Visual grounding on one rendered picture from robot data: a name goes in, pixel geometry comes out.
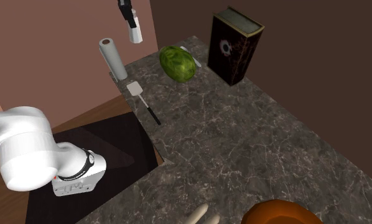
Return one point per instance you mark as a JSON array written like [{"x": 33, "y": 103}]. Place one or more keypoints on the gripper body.
[{"x": 124, "y": 5}]

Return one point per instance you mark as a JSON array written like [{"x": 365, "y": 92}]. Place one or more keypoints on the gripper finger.
[{"x": 131, "y": 21}]

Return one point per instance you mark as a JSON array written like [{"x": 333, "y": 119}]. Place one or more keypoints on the white bottle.
[{"x": 137, "y": 32}]

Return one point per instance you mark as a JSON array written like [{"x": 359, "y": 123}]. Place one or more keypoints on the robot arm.
[{"x": 27, "y": 149}]

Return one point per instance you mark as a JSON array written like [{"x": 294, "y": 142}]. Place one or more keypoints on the grey paper towel roll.
[{"x": 114, "y": 60}]

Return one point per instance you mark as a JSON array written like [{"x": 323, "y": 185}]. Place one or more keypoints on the green cabbage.
[{"x": 177, "y": 63}]

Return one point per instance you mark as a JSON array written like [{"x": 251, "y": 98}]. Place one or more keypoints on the white spoon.
[{"x": 196, "y": 60}]

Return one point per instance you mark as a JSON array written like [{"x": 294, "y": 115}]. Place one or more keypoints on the dark book with gold edge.
[{"x": 232, "y": 52}]

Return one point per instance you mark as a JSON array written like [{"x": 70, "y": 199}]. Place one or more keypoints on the beige stick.
[
  {"x": 213, "y": 219},
  {"x": 198, "y": 214}
]

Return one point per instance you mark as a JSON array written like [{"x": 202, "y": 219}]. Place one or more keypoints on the orange round object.
[{"x": 279, "y": 214}]

